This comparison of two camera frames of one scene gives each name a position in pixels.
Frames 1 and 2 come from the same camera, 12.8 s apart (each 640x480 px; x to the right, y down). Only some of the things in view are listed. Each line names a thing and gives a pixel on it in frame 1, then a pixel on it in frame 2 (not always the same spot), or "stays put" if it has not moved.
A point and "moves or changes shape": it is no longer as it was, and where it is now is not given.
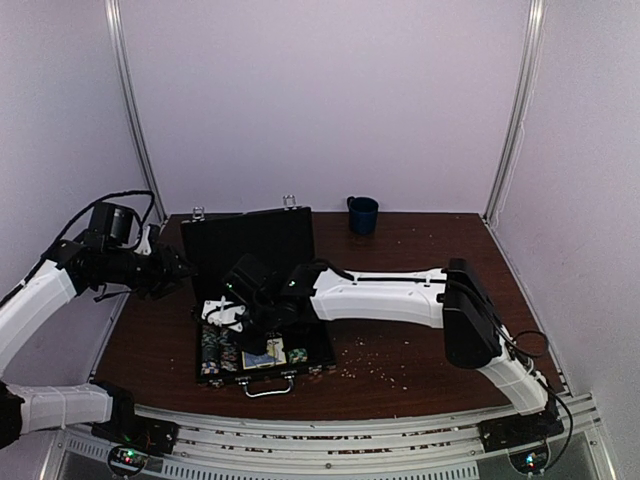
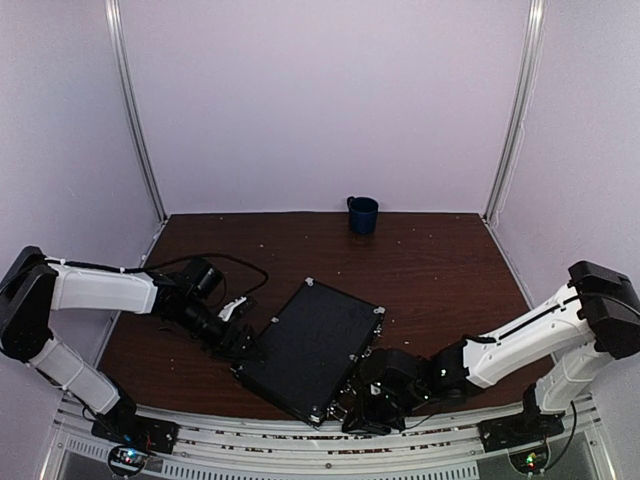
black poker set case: x=251 y=275 moves or changes shape
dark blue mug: x=363 y=213 stays put
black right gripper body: x=258 y=344 → x=389 y=413
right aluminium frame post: x=517 y=125 stays put
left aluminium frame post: x=111 y=6 stays put
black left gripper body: x=146 y=275 → x=213 y=337
